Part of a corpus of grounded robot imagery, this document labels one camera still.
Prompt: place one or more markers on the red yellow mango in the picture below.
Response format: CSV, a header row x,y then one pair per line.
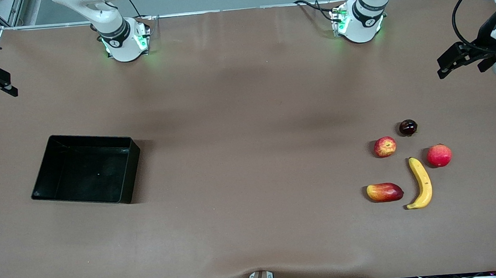
x,y
385,192

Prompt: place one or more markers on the dark purple plum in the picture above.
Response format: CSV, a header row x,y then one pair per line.
x,y
408,128

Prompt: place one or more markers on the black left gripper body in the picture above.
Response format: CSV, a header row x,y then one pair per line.
x,y
484,38

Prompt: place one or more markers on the yellow banana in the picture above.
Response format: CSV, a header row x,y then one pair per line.
x,y
421,179

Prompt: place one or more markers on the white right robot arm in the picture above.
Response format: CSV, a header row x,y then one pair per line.
x,y
121,45

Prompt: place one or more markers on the red yellow apple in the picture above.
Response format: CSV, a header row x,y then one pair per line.
x,y
384,147

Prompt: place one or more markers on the red round pomegranate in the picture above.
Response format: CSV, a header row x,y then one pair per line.
x,y
439,155

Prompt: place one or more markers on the black plastic box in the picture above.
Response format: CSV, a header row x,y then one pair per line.
x,y
84,172

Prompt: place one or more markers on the large table cover mat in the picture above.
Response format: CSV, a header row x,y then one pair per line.
x,y
227,92

